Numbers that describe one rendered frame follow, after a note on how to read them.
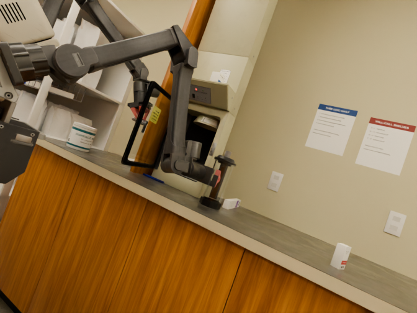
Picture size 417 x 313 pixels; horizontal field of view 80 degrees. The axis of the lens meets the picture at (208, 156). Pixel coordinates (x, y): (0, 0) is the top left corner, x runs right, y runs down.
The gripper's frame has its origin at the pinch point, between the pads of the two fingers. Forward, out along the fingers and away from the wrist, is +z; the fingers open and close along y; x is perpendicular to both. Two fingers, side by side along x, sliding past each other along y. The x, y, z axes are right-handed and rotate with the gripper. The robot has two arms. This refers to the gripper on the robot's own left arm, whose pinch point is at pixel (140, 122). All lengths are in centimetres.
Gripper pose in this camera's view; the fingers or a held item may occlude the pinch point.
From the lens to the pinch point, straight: 126.1
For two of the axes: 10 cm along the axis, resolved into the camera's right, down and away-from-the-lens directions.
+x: -2.6, -1.0, -9.6
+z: 0.7, 9.9, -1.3
